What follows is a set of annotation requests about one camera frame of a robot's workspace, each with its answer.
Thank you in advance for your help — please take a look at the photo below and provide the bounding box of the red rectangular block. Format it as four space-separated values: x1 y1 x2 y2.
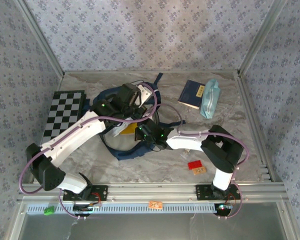
187 160 203 171

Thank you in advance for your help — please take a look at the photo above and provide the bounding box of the blue book with cream label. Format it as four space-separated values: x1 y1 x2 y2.
177 79 206 110

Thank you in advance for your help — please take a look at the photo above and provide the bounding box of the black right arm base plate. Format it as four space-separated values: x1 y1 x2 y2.
195 184 242 201

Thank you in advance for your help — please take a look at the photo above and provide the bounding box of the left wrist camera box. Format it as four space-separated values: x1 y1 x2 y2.
136 83 154 106

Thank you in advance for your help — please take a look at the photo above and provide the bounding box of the grey slotted cable duct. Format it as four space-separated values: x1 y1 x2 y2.
26 202 233 215

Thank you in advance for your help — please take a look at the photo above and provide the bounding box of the aluminium mounting rail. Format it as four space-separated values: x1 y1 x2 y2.
17 182 290 202

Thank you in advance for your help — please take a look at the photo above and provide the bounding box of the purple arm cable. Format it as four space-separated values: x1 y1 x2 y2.
149 103 250 221
18 83 159 221

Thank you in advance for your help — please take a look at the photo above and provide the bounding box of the light blue pencil case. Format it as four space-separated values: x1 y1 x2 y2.
199 78 222 120

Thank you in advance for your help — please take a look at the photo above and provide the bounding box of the orange rectangular block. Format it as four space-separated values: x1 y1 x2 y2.
192 166 207 176

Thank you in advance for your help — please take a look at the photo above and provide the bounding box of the yellow cartoon cover book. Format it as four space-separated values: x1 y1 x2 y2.
112 121 139 138

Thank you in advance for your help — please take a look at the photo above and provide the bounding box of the navy blue backpack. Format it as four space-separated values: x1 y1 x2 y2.
89 72 186 161

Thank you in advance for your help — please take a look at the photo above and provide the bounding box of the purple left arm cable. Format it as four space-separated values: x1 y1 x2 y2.
18 83 159 221

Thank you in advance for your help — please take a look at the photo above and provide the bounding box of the grey metal front tray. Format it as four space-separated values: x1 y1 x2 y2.
8 201 300 240

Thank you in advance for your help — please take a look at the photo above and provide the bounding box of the black white chessboard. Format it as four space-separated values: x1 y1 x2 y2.
42 90 87 146

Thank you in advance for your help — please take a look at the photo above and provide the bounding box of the aluminium table side rail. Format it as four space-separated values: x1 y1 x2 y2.
233 71 283 182

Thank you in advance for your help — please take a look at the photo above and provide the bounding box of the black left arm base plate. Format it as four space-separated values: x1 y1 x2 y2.
62 184 109 201

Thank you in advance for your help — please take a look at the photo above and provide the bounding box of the aluminium frame post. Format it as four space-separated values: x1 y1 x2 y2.
13 0 65 77
237 0 290 76

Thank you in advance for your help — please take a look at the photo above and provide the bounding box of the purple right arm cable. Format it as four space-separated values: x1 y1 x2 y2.
149 103 250 221

